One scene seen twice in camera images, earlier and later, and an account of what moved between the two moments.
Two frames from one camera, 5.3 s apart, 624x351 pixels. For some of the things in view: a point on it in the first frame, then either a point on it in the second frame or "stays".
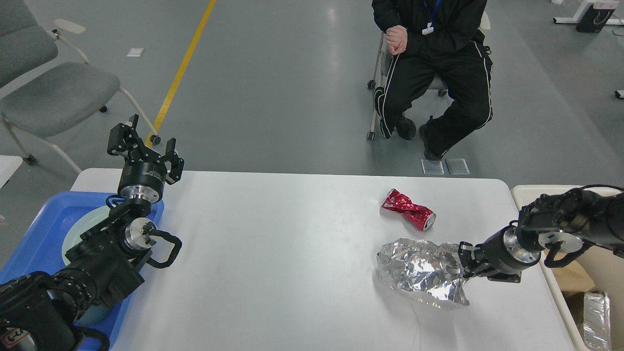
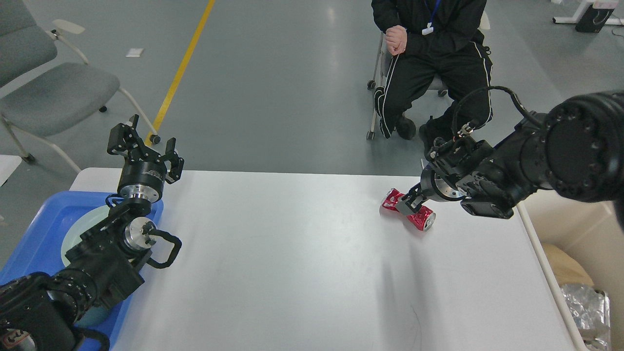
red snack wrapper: [422, 217] stays
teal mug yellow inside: [96, 312] stays
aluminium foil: [432, 275] -> [591, 312]
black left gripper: [143, 176] stays
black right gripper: [502, 257] -> [435, 183]
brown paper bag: [571, 277] stays
